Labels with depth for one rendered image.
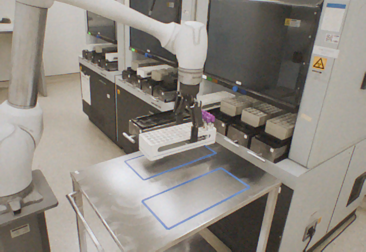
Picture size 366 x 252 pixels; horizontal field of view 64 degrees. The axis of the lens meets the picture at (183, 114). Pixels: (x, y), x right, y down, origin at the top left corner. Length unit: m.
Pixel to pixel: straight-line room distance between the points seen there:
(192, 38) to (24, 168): 0.72
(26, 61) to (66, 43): 3.75
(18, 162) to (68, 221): 1.10
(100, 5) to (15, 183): 0.65
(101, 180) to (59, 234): 1.08
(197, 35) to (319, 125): 0.64
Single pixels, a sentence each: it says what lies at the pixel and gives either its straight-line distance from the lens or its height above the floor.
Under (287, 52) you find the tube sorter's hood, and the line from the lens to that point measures 1.34.
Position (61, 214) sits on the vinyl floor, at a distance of 2.23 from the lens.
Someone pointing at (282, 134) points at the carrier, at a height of 0.85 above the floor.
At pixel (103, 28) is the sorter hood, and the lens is 2.82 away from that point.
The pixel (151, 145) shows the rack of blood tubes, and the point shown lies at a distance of 1.04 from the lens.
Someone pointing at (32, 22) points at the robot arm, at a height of 1.29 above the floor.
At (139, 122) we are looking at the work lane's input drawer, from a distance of 1.45.
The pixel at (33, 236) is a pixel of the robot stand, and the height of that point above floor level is 0.56.
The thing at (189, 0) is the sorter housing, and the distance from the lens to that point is 1.79.
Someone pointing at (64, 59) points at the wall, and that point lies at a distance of 4.96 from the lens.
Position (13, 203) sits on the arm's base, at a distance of 1.17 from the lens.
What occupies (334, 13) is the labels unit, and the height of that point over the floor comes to 1.38.
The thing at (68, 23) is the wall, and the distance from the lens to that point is 4.91.
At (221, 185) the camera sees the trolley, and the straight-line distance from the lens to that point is 1.04.
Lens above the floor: 1.43
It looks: 23 degrees down
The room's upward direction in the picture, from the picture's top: 4 degrees clockwise
